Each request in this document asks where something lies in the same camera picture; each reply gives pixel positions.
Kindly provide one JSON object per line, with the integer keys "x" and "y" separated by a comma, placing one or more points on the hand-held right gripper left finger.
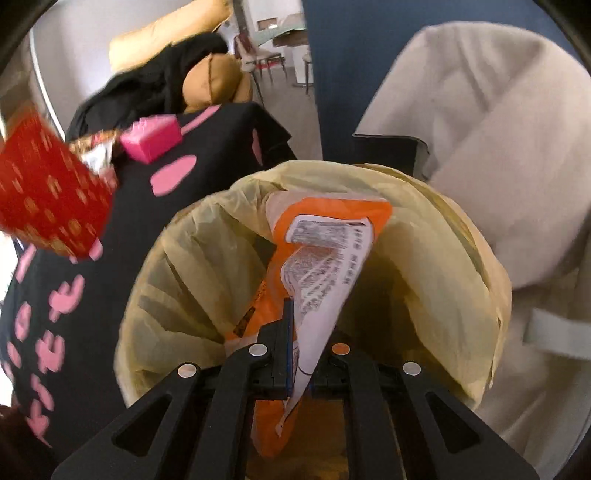
{"x": 277, "y": 364}

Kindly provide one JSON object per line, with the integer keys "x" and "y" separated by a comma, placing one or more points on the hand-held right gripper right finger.
{"x": 344, "y": 371}

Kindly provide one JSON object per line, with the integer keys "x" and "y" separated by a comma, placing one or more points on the orange snack packet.
{"x": 323, "y": 217}

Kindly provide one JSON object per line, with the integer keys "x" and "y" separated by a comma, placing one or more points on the red patterned box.
{"x": 46, "y": 194}

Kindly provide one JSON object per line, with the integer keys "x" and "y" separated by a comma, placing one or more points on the black tablecloth with pink print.
{"x": 138, "y": 240}

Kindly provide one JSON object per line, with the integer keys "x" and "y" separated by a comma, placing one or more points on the pink box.
{"x": 150, "y": 138}

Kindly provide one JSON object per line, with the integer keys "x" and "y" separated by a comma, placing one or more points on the beige cloth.
{"x": 498, "y": 138}

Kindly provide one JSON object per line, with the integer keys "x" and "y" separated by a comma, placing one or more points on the red gold snack wrapper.
{"x": 94, "y": 147}

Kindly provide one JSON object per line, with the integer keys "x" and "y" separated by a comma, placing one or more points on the round tan cushion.
{"x": 214, "y": 83}

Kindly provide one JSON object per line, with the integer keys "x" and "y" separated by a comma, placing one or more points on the blue partition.
{"x": 346, "y": 69}

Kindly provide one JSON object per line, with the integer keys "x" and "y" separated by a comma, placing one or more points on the dark dining chair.
{"x": 254, "y": 57}

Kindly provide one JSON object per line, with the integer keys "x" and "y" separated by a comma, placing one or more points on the black clothing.
{"x": 138, "y": 87}

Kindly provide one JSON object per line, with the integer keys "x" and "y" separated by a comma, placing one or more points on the dining table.
{"x": 284, "y": 32}

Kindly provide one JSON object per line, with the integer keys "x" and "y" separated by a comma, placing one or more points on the tan sofa back cushion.
{"x": 161, "y": 39}

